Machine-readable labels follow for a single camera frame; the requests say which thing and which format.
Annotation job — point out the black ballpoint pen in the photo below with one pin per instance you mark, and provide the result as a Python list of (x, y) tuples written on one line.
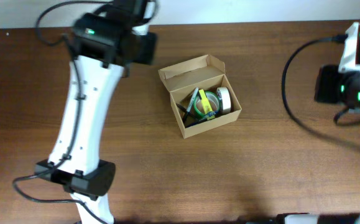
[(184, 109)]

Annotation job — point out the brown cardboard box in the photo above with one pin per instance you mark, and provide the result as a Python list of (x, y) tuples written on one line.
[(207, 73)]

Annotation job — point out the yellow highlighter marker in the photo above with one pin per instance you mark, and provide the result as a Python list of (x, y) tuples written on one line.
[(206, 104)]

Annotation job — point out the beige masking tape roll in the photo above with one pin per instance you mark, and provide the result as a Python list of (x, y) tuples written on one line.
[(225, 99)]

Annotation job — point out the green tape roll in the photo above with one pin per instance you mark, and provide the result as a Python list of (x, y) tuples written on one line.
[(209, 104)]

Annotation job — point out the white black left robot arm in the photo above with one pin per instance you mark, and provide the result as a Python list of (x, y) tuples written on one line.
[(103, 45)]

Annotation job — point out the blue ballpoint pen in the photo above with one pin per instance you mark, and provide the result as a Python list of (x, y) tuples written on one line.
[(204, 119)]

